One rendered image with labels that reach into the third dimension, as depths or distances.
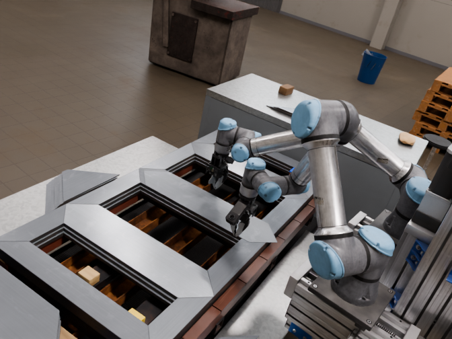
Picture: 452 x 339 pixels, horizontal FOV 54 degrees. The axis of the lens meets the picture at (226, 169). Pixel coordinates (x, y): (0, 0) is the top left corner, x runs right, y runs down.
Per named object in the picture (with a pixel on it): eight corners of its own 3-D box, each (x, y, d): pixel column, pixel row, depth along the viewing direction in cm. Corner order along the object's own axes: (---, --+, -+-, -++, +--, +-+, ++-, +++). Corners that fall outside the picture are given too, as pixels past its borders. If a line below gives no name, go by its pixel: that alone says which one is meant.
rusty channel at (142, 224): (5, 307, 156) (4, 296, 153) (238, 159, 286) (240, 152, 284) (19, 319, 153) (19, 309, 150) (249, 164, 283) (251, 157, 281)
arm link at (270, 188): (292, 185, 163) (277, 169, 171) (266, 187, 158) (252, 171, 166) (286, 202, 166) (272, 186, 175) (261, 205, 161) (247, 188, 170)
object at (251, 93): (206, 94, 280) (206, 88, 278) (250, 78, 328) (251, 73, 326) (407, 179, 232) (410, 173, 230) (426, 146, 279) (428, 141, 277)
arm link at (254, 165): (253, 167, 165) (243, 155, 171) (247, 192, 170) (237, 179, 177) (271, 166, 168) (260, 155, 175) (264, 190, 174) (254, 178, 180)
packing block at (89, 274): (77, 280, 160) (77, 272, 158) (87, 273, 164) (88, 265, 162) (89, 288, 157) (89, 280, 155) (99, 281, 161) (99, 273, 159)
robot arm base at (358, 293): (382, 290, 148) (393, 268, 143) (365, 314, 137) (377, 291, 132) (342, 266, 155) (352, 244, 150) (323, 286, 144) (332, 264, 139)
